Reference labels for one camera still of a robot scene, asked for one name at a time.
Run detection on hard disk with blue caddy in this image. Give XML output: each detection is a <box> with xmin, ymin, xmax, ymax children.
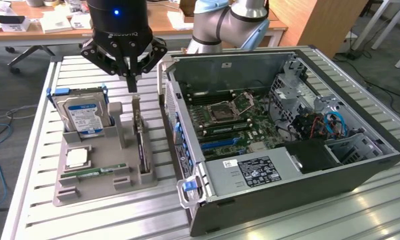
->
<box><xmin>46</xmin><ymin>83</ymin><xmax>118</xmax><ymax>139</ymax></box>

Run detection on brown cardboard box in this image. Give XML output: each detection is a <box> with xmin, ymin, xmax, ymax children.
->
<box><xmin>179</xmin><ymin>0</ymin><xmax>196</xmax><ymax>17</ymax></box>

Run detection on green motherboard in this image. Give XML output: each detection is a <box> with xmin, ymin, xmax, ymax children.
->
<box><xmin>186</xmin><ymin>88</ymin><xmax>290</xmax><ymax>162</ymax></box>

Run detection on black chair base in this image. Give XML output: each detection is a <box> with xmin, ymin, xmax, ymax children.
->
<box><xmin>8</xmin><ymin>43</ymin><xmax>87</xmax><ymax>75</ymax></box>

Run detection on metal drive cage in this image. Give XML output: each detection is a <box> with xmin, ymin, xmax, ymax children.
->
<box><xmin>270</xmin><ymin>72</ymin><xmax>323</xmax><ymax>126</ymax></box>

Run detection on metal disk bay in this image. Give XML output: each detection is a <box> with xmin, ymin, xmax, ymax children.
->
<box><xmin>324</xmin><ymin>133</ymin><xmax>386</xmax><ymax>165</ymax></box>

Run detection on green RAM stick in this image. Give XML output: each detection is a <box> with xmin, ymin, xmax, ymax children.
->
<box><xmin>60</xmin><ymin>163</ymin><xmax>127</xmax><ymax>179</ymax></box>

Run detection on black RAM slot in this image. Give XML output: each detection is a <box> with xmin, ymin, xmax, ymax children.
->
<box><xmin>187</xmin><ymin>90</ymin><xmax>234</xmax><ymax>99</ymax></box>
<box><xmin>190</xmin><ymin>96</ymin><xmax>236</xmax><ymax>105</ymax></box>

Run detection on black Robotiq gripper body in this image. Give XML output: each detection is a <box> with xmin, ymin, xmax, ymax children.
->
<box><xmin>87</xmin><ymin>0</ymin><xmax>154</xmax><ymax>60</ymax></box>

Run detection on CPU socket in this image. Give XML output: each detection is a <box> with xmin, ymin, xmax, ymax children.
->
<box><xmin>208</xmin><ymin>101</ymin><xmax>240</xmax><ymax>123</ymax></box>

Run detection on red SATA wire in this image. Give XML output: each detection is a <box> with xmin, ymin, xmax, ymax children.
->
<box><xmin>311</xmin><ymin>116</ymin><xmax>322</xmax><ymax>137</ymax></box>

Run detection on white table frame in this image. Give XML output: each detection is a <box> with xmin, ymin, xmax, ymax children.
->
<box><xmin>351</xmin><ymin>0</ymin><xmax>400</xmax><ymax>51</ymax></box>

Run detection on white paper stack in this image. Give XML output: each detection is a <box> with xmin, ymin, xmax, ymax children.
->
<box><xmin>168</xmin><ymin>11</ymin><xmax>196</xmax><ymax>31</ymax></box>

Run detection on flat white box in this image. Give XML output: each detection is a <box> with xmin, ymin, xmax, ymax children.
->
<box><xmin>39</xmin><ymin>11</ymin><xmax>75</xmax><ymax>35</ymax></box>

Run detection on small white box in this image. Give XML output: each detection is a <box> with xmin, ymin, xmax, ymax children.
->
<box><xmin>70</xmin><ymin>13</ymin><xmax>95</xmax><ymax>30</ymax></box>

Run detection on blue PCIe expansion slot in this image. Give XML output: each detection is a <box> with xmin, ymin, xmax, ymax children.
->
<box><xmin>199</xmin><ymin>138</ymin><xmax>243</xmax><ymax>151</ymax></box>

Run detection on open black PC case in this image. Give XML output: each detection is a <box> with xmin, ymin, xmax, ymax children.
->
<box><xmin>156</xmin><ymin>48</ymin><xmax>400</xmax><ymax>238</ymax></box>

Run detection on black fan shroud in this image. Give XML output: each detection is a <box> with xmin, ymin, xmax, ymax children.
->
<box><xmin>275</xmin><ymin>139</ymin><xmax>343</xmax><ymax>175</ymax></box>

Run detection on white floor cable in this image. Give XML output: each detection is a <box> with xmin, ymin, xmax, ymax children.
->
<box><xmin>0</xmin><ymin>103</ymin><xmax>38</xmax><ymax>120</ymax></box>

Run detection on grey parts rack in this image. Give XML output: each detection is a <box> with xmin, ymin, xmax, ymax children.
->
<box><xmin>52</xmin><ymin>101</ymin><xmax>160</xmax><ymax>208</ymax></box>

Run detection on blue SATA wire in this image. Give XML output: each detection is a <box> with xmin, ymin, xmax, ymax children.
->
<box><xmin>323</xmin><ymin>111</ymin><xmax>350</xmax><ymax>137</ymax></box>

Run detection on black power strip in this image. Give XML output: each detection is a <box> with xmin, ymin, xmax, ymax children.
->
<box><xmin>332</xmin><ymin>51</ymin><xmax>359</xmax><ymax>61</ymax></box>

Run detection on silver CPU chip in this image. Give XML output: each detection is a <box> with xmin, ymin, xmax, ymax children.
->
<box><xmin>66</xmin><ymin>149</ymin><xmax>90</xmax><ymax>169</ymax></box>

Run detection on black graphics card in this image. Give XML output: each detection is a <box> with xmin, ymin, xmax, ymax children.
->
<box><xmin>132</xmin><ymin>94</ymin><xmax>154</xmax><ymax>176</ymax></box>

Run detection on grey power supply unit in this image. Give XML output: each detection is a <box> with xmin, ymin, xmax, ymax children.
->
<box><xmin>199</xmin><ymin>147</ymin><xmax>303</xmax><ymax>197</ymax></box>

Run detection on labelled box with black lid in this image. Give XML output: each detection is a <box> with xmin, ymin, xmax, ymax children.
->
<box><xmin>0</xmin><ymin>14</ymin><xmax>32</xmax><ymax>33</ymax></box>

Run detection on wooden desk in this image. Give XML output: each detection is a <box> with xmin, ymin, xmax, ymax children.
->
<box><xmin>0</xmin><ymin>0</ymin><xmax>290</xmax><ymax>55</ymax></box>

